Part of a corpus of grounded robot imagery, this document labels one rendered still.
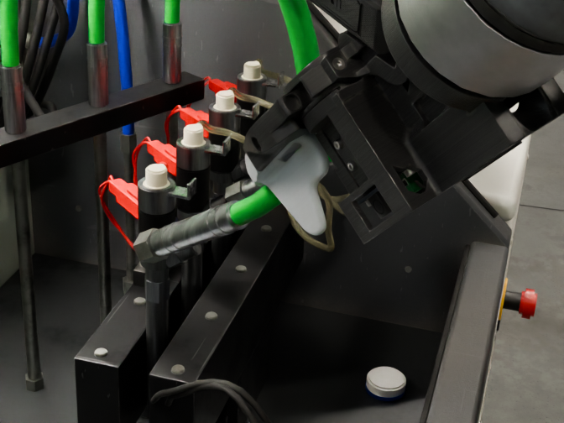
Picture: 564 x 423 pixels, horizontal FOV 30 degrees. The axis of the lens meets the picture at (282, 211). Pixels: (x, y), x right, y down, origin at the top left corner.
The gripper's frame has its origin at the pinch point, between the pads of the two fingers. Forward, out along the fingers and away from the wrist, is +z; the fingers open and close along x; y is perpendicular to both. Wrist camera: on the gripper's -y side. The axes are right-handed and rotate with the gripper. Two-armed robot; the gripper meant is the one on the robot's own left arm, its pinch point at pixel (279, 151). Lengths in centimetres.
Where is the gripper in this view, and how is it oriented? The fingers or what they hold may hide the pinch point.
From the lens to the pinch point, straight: 59.7
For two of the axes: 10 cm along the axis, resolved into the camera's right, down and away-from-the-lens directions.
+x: 7.8, -4.5, 4.4
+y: 5.3, 8.4, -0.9
